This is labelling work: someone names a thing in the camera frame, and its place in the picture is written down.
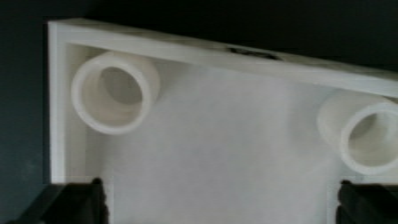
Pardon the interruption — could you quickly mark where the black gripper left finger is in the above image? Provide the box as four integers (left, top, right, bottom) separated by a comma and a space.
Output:
14, 178, 109, 224

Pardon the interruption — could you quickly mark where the white square tabletop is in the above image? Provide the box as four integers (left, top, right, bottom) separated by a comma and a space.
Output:
47, 19, 398, 224

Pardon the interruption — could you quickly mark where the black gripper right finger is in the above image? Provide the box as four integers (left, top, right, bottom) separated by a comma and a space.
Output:
335, 180, 398, 224

